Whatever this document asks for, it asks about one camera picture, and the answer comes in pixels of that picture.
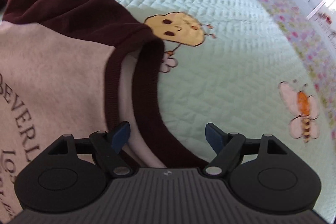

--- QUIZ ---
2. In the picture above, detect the maroon and grey sweatshirt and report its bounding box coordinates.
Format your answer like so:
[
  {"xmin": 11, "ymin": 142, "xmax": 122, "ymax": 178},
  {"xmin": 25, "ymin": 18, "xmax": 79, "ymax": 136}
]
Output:
[{"xmin": 1, "ymin": 0, "xmax": 206, "ymax": 222}]

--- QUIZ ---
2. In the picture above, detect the mint quilted bee bedspread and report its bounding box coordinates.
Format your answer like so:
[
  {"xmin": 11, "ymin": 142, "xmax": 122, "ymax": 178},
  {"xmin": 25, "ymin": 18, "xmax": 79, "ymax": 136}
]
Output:
[{"xmin": 4, "ymin": 0, "xmax": 336, "ymax": 223}]

